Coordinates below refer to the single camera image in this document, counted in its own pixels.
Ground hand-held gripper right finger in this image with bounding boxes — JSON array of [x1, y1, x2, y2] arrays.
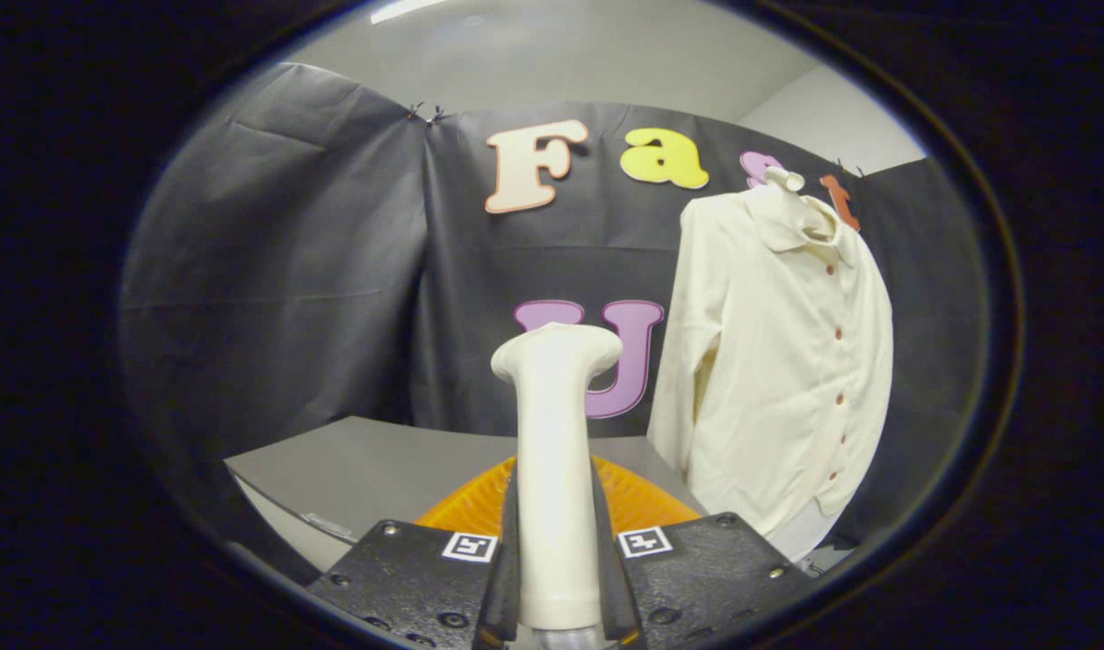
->
[[590, 456, 810, 646]]

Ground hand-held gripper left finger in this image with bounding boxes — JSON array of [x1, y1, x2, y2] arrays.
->
[[306, 456, 523, 650]]

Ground cream white garment steamer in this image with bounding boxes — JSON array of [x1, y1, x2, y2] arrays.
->
[[490, 322, 625, 650]]

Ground cream button-up shirt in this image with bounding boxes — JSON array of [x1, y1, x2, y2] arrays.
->
[[646, 167, 895, 543]]

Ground grey cabinet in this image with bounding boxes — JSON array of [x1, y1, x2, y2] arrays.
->
[[224, 415, 706, 574]]

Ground black backdrop cloth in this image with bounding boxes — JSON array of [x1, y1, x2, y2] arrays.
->
[[118, 61, 990, 579]]

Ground white plastic hanger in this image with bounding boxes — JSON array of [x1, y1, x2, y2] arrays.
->
[[764, 167, 830, 243]]

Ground ceiling light fixture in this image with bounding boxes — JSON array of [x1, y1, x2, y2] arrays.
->
[[371, 0, 453, 24]]

